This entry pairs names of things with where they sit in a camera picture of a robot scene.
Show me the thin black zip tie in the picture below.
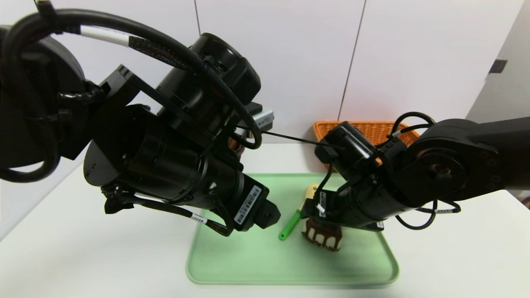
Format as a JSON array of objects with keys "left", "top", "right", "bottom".
[{"left": 236, "top": 124, "right": 345, "bottom": 149}]

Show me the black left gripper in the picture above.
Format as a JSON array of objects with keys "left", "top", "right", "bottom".
[{"left": 207, "top": 160, "right": 281, "bottom": 232}]

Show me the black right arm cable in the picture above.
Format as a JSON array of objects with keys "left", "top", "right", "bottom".
[{"left": 387, "top": 111, "right": 462, "bottom": 231}]

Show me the light green plastic tray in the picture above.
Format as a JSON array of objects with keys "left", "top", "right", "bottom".
[{"left": 185, "top": 173, "right": 400, "bottom": 286}]

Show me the beige spoon with green handle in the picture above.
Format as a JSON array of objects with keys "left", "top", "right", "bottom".
[{"left": 278, "top": 183, "right": 320, "bottom": 241}]

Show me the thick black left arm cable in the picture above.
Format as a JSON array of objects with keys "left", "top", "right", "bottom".
[{"left": 0, "top": 8, "right": 263, "bottom": 183}]

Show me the chocolate blueberry cake slice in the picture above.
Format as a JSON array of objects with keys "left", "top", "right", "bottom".
[{"left": 301, "top": 217, "right": 343, "bottom": 252}]

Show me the thin black labelled cable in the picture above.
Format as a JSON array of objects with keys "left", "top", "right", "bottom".
[{"left": 101, "top": 184, "right": 233, "bottom": 237}]

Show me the orange wicker basket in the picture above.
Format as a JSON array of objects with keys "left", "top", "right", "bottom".
[{"left": 313, "top": 120, "right": 421, "bottom": 172}]

